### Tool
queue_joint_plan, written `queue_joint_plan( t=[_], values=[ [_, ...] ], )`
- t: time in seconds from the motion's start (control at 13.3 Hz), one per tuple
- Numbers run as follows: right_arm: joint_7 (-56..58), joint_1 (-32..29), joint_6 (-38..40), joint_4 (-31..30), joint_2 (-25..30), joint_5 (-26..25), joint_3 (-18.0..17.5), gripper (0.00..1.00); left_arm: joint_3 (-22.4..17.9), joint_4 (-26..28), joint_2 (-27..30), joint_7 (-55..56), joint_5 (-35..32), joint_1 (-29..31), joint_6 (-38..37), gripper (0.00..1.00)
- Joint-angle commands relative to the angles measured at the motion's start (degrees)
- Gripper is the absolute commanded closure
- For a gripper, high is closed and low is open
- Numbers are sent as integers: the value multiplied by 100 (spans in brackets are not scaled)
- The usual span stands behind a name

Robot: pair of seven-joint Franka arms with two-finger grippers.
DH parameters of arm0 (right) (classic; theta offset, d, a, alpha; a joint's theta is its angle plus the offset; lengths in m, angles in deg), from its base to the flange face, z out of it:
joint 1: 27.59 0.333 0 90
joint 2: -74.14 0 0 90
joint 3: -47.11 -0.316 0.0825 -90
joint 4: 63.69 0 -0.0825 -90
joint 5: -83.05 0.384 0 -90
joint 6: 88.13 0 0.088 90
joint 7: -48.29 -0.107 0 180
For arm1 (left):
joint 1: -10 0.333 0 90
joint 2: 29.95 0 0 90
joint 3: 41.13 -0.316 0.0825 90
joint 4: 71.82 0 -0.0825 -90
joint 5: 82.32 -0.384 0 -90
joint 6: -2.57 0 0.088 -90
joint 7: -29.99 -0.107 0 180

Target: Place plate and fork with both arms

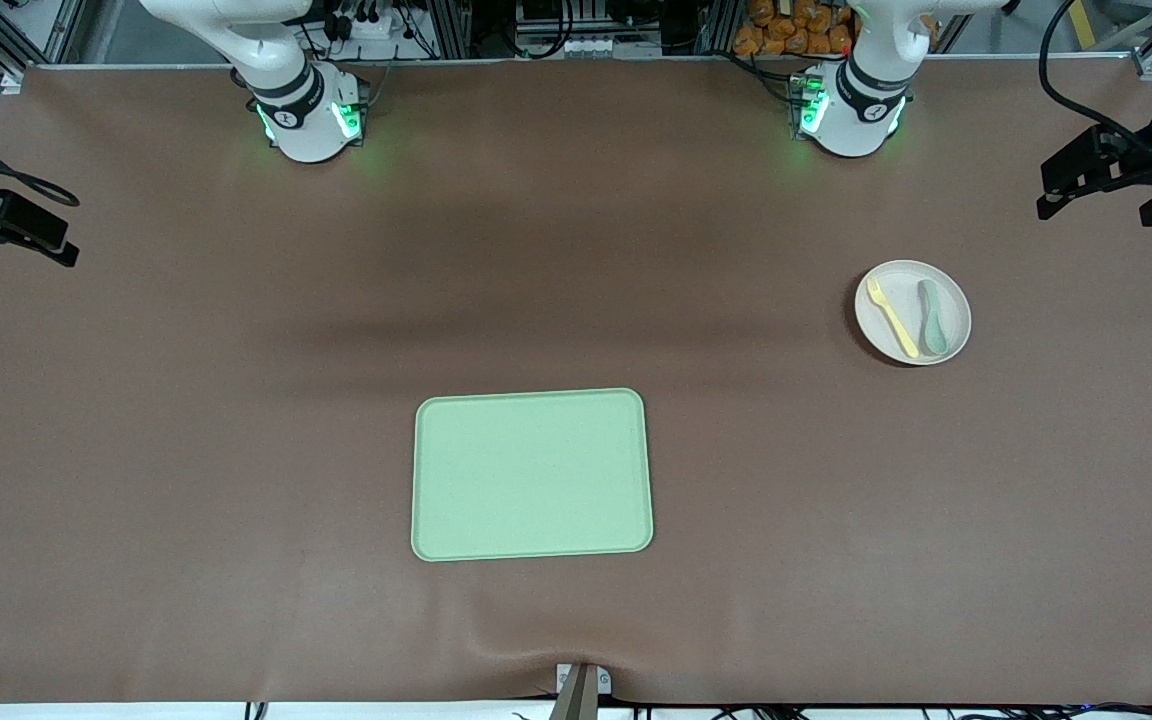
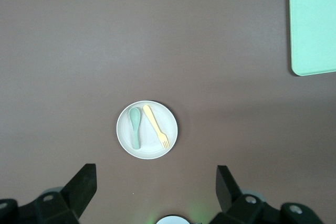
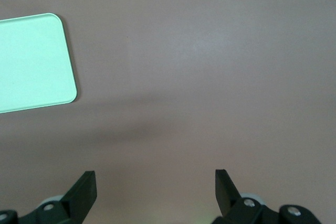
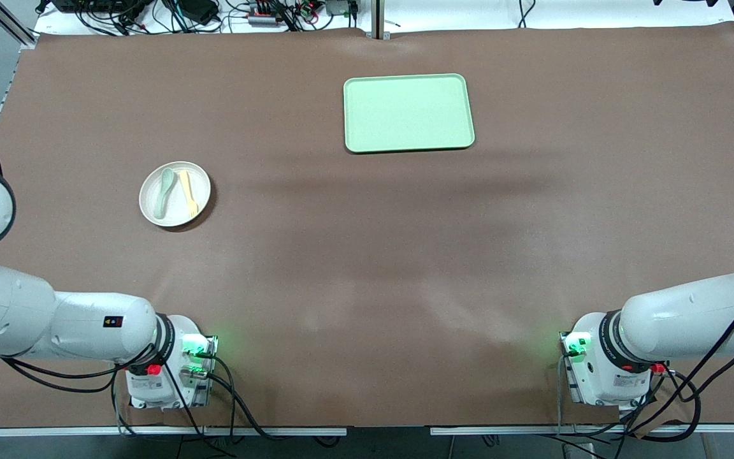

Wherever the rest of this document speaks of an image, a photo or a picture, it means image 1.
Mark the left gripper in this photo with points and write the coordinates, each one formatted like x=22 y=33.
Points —
x=1149 y=152

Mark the white power strip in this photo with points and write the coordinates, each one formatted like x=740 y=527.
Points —
x=368 y=25

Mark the brown table cover mat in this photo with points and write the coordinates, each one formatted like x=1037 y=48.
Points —
x=236 y=500

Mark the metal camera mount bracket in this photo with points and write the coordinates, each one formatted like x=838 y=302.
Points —
x=581 y=690

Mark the round beige plate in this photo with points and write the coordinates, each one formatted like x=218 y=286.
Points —
x=896 y=340

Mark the grey-green plastic spoon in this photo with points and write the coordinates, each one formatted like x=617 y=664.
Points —
x=933 y=330

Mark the light green rectangular tray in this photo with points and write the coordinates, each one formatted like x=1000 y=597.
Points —
x=532 y=474

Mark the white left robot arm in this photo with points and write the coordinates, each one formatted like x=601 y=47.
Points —
x=861 y=100

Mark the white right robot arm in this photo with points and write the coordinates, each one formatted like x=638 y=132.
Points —
x=301 y=110

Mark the yellow plastic fork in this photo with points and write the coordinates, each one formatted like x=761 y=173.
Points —
x=893 y=318

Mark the pile of orange objects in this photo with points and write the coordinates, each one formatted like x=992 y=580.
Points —
x=796 y=30

